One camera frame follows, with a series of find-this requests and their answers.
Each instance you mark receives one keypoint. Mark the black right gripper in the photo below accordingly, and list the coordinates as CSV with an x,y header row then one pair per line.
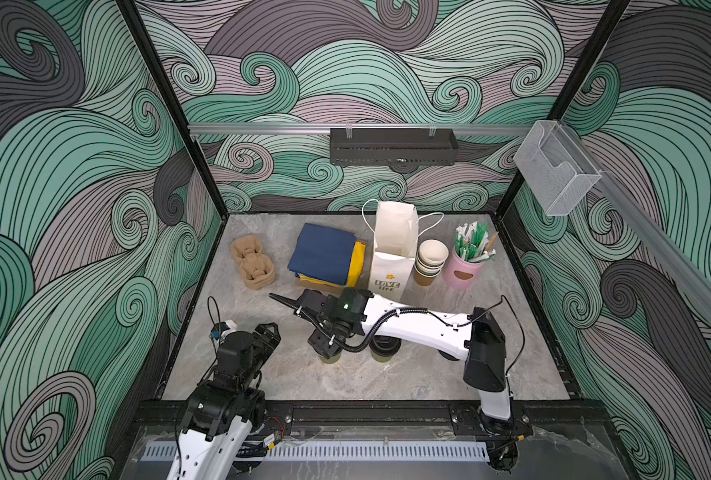
x,y
321,345

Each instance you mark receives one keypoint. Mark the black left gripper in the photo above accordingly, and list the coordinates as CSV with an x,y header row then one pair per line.
x,y
263,346

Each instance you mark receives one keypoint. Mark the green paper coffee cup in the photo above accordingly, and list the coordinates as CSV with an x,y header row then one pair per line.
x,y
381,356

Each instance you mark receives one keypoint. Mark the white paper takeout bag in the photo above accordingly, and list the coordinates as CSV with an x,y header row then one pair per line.
x,y
396,227

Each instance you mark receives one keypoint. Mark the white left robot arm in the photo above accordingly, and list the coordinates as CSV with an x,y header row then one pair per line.
x,y
225,407

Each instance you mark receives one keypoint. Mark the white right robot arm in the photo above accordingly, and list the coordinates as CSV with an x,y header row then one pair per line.
x,y
475,339

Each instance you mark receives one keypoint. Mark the navy blue napkin stack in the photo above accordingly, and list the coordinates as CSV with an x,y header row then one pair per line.
x,y
319,239

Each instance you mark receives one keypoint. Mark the brown pulp cup carrier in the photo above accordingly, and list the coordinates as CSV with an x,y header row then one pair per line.
x,y
255,268

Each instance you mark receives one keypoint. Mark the stack of paper cups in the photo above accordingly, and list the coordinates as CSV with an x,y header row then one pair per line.
x,y
430,260

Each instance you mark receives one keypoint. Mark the stack of black lids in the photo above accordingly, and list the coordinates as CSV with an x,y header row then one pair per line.
x,y
448,356

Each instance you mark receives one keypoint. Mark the pink straw holder cup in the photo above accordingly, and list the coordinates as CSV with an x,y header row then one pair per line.
x,y
460,274

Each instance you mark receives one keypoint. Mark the green wrapped straw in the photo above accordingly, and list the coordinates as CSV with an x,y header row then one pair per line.
x,y
479,239

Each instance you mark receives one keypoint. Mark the white wrapped straw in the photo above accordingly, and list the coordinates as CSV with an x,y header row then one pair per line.
x,y
461,240

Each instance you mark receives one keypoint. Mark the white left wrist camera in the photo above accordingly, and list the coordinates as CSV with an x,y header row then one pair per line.
x,y
222,329

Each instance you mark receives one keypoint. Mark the white slotted cable duct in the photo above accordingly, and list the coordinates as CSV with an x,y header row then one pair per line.
x,y
443,451

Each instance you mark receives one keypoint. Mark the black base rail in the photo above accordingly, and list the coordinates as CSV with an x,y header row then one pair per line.
x,y
463,417

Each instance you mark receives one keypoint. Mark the black wall shelf tray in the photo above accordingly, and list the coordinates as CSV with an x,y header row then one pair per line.
x,y
403,147

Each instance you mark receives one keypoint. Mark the clear acrylic wall holder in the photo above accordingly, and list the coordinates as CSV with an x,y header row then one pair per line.
x,y
557,167

